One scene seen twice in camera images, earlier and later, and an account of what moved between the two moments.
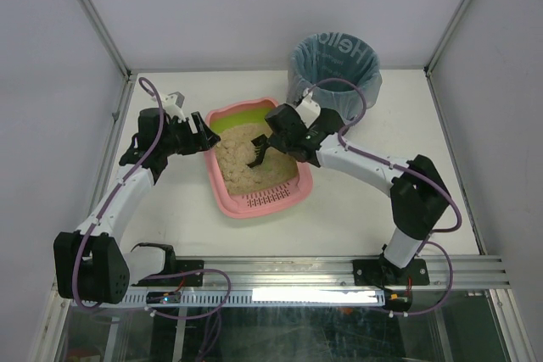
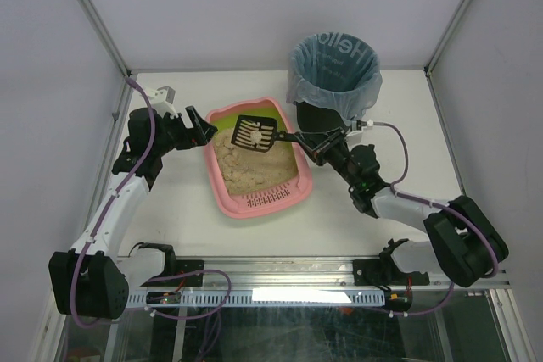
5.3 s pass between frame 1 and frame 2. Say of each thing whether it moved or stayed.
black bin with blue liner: stayed
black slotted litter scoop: moved
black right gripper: moved
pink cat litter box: stayed
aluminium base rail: stayed
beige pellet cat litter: stayed
